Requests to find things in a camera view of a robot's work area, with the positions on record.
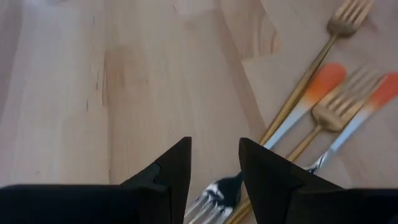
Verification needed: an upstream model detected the gold fork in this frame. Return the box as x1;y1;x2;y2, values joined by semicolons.
259;0;376;147
225;65;388;224

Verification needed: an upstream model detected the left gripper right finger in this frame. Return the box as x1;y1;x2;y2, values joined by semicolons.
238;138;398;224

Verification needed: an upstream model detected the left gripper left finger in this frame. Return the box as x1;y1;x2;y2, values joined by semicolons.
0;136;193;224

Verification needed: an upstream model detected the orange-handled silver fork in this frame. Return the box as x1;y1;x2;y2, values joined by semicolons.
183;62;348;224
304;71;398;175

